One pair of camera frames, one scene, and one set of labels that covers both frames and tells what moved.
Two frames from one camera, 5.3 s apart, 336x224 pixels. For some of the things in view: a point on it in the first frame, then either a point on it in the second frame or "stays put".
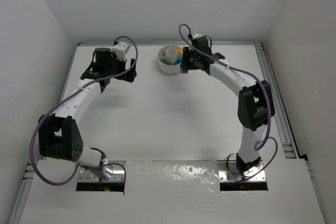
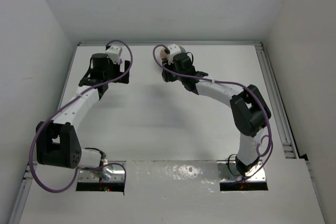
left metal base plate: x=113 y=172 stays put
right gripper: x=186 y=60 -> x=165 y=75
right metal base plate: x=228 y=172 stays put
